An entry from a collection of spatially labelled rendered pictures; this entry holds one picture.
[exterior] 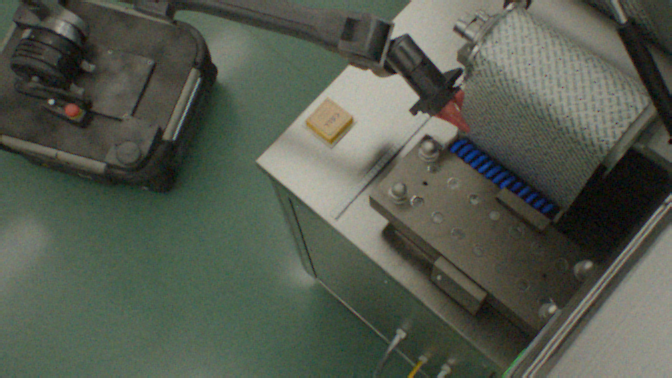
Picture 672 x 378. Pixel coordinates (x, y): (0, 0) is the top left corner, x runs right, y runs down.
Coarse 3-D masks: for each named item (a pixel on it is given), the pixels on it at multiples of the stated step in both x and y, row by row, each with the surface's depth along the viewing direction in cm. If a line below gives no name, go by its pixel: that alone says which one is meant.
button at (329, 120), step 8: (320, 104) 155; (328, 104) 155; (336, 104) 155; (312, 112) 155; (320, 112) 155; (328, 112) 155; (336, 112) 155; (344, 112) 154; (312, 120) 154; (320, 120) 154; (328, 120) 154; (336, 120) 154; (344, 120) 154; (352, 120) 155; (312, 128) 155; (320, 128) 153; (328, 128) 153; (336, 128) 153; (344, 128) 155; (328, 136) 153; (336, 136) 154
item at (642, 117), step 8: (648, 104) 110; (648, 112) 109; (640, 120) 109; (632, 128) 109; (624, 136) 109; (632, 136) 109; (616, 144) 110; (624, 144) 110; (608, 152) 111; (616, 152) 111; (608, 160) 113
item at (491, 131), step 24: (480, 120) 130; (504, 120) 124; (480, 144) 137; (504, 144) 131; (528, 144) 125; (504, 168) 138; (528, 168) 131; (552, 168) 125; (576, 168) 120; (552, 192) 132; (576, 192) 126
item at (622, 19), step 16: (608, 0) 62; (640, 0) 62; (656, 0) 60; (624, 16) 63; (656, 16) 62; (624, 32) 63; (640, 32) 64; (640, 48) 64; (640, 64) 65; (656, 80) 65; (656, 96) 66
